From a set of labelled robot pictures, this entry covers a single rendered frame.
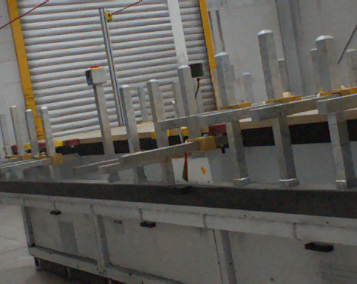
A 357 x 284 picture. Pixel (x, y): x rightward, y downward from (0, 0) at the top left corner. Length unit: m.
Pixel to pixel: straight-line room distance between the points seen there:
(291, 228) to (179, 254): 1.22
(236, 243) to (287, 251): 0.33
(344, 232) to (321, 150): 0.39
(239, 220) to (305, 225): 0.35
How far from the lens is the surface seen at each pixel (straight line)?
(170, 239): 3.51
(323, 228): 2.22
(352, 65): 3.54
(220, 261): 3.10
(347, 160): 2.07
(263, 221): 2.45
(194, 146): 2.61
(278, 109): 1.87
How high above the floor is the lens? 1.01
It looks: 3 degrees down
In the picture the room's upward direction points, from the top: 10 degrees counter-clockwise
